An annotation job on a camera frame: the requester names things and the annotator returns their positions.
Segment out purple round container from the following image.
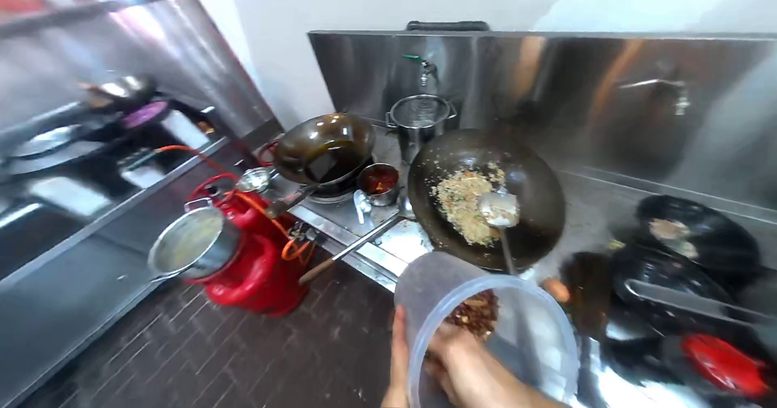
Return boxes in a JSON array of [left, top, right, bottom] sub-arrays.
[[122, 100, 171, 131]]

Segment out steel swivel tap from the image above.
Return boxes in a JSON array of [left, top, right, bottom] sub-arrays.
[[618, 78, 692, 117]]

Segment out person's right hand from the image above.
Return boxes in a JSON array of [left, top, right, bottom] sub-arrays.
[[424, 322, 494, 408]]

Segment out orange gas hose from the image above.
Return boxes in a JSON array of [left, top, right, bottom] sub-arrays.
[[154, 144, 316, 263]]

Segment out black wok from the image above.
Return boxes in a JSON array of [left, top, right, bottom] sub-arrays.
[[609, 242, 735, 330]]

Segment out white plastic object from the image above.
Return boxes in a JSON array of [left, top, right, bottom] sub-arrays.
[[353, 189, 373, 225]]

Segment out black pan with food scraps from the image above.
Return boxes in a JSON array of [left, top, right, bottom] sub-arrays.
[[635, 194, 761, 284]]

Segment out tall steel pot with handles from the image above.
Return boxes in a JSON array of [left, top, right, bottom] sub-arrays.
[[385, 94, 458, 165]]

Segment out translucent plastic tub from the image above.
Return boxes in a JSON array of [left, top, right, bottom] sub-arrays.
[[393, 251, 579, 408]]

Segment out pile of fried rice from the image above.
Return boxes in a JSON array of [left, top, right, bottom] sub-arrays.
[[430, 162, 508, 247]]

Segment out person's right forearm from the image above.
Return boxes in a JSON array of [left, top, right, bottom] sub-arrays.
[[470, 356, 570, 408]]

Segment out large dark wok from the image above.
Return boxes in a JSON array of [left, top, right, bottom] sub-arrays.
[[408, 129, 567, 272]]

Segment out crumpled silvery object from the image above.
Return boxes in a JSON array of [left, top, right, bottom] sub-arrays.
[[237, 167, 272, 194]]

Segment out red gas cylinder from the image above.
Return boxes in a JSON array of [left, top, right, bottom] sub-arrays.
[[188, 173, 298, 245], [187, 231, 312, 318]]

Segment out stainless steel backsplash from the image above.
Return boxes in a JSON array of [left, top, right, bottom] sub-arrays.
[[308, 30, 777, 211]]

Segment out orange-brown egg-shaped object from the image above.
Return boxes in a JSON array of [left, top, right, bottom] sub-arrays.
[[540, 277, 571, 304]]

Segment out stainless steel side counter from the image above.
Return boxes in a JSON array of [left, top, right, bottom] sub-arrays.
[[0, 135, 251, 408]]

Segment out stainless steel stove counter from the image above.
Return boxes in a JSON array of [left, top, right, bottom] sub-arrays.
[[267, 117, 777, 408]]

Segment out red chili sauce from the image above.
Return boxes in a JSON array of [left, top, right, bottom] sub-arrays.
[[362, 166, 399, 196]]

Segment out brown wok with wooden handle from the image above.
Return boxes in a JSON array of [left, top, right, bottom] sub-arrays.
[[265, 113, 376, 219]]

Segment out long steel handle utensil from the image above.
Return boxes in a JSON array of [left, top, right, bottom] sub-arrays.
[[624, 278, 777, 327]]

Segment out ladle with wooden handle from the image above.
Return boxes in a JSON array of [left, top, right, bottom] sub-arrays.
[[299, 194, 417, 285]]

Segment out tap with green lever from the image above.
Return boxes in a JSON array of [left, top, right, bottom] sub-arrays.
[[402, 54, 439, 88]]

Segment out red oval object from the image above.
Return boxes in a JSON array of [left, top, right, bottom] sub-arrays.
[[680, 333, 771, 398]]

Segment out small steel sauce pot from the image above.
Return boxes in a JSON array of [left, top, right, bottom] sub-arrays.
[[356, 163, 401, 207]]

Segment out steel wok ladle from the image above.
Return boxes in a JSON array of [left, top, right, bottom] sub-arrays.
[[478, 191, 520, 276]]

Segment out pile of reddish-brown food bits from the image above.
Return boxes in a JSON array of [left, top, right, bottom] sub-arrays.
[[444, 289, 500, 342]]

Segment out steel pot with handle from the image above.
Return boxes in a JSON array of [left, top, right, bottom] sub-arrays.
[[147, 197, 242, 284]]

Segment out person's left hand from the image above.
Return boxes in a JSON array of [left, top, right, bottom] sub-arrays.
[[381, 305, 410, 408]]

